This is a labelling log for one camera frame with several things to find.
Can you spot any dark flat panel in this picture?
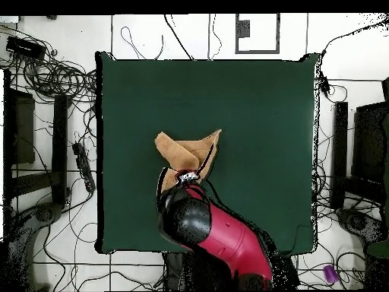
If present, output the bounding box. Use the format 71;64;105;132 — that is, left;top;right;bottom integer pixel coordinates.
351;101;389;184
3;87;36;165

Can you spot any black rectangular device box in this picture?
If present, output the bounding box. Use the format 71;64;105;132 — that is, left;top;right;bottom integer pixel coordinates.
5;35;47;61

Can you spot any thin black looped cable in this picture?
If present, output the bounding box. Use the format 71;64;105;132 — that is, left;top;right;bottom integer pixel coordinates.
120;26;165;61

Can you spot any purple plastic object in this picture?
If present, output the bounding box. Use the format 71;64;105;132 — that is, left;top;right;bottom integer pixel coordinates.
323;264;339;284

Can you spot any dark grey stand foot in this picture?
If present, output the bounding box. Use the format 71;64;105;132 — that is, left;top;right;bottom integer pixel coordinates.
335;208;388;245
33;202;64;224

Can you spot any orange terry towel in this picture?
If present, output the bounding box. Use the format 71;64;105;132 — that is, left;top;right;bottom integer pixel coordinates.
153;129;223;194

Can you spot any black power strip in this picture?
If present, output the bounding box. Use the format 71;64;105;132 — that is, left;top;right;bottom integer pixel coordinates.
71;141;96;193

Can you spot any long black cable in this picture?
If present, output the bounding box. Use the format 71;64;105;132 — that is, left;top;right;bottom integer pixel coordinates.
320;16;389;59

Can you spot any small dark grey plate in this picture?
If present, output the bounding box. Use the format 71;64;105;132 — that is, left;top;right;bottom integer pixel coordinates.
236;19;251;38

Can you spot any grey square floor frame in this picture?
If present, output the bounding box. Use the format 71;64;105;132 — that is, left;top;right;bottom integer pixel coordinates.
235;13;281;55

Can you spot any black cable tangle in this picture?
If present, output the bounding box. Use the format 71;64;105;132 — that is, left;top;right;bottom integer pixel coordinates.
0;24;98;105

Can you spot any thick black cable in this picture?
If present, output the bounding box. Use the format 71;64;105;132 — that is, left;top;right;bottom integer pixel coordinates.
163;13;196;61

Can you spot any black upright stand post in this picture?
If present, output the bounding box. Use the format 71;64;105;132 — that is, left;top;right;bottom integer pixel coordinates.
51;94;69;205
330;101;349;210

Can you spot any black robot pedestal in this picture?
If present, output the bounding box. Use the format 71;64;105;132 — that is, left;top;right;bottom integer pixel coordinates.
162;252;238;291

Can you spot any dark green table cloth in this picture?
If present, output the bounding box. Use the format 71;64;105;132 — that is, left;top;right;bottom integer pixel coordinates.
94;50;320;256

